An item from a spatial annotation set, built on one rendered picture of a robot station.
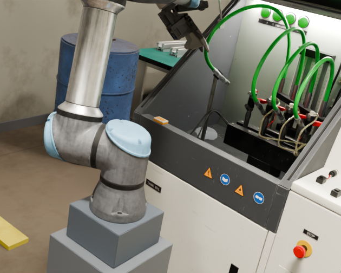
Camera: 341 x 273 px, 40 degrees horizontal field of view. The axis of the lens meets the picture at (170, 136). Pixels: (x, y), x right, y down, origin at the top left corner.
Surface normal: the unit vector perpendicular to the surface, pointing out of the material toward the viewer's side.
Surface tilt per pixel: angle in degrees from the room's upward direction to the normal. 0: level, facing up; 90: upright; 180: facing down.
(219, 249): 90
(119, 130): 8
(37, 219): 0
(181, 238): 90
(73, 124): 76
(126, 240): 90
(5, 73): 90
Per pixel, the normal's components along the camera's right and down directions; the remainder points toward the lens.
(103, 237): -0.61, 0.19
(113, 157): -0.21, 0.29
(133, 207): 0.61, 0.11
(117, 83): 0.60, 0.40
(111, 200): -0.15, 0.04
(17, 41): 0.78, 0.36
